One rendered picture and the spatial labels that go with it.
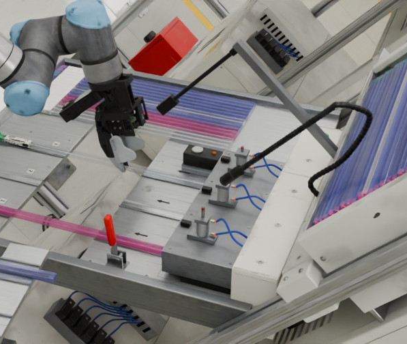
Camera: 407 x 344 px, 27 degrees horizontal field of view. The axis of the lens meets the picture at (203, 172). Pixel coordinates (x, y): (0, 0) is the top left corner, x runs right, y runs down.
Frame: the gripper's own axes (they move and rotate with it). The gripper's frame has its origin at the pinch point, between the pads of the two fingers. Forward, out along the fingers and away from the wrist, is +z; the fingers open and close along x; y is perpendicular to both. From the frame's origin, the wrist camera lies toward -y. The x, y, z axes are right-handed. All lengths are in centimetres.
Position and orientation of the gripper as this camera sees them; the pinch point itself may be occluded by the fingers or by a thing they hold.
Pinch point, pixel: (121, 164)
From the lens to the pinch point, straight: 178.5
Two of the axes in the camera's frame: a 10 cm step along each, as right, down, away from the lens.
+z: 2.0, 8.5, 4.9
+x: 3.4, -5.3, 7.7
